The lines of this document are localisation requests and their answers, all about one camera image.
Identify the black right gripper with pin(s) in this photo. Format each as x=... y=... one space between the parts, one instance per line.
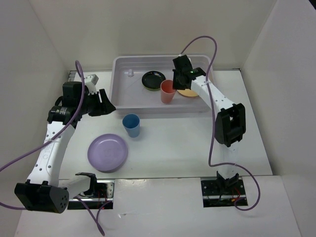
x=176 y=86

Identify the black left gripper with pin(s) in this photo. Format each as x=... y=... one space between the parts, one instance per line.
x=103 y=108

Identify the beige bear plate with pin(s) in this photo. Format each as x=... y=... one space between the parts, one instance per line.
x=187 y=93

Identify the coral plastic cup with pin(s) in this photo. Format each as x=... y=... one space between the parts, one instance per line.
x=166 y=91

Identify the blue plastic cup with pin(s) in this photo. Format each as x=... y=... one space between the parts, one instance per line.
x=131 y=123

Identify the black plastic plate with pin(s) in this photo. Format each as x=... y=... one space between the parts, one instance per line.
x=153 y=79

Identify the purple plastic plate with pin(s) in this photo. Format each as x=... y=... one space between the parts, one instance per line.
x=107 y=153

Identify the green plastic plate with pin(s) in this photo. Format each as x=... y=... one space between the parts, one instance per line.
x=152 y=89

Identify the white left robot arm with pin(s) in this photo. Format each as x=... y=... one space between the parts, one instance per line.
x=41 y=191

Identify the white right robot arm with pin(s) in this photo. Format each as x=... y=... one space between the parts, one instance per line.
x=229 y=117

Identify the lavender plastic bin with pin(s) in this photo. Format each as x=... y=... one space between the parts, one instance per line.
x=128 y=94

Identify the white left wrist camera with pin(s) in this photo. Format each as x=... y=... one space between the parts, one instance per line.
x=91 y=80

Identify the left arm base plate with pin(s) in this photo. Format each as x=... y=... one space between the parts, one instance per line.
x=102 y=197

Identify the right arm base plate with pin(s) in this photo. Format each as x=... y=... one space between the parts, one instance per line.
x=214 y=196

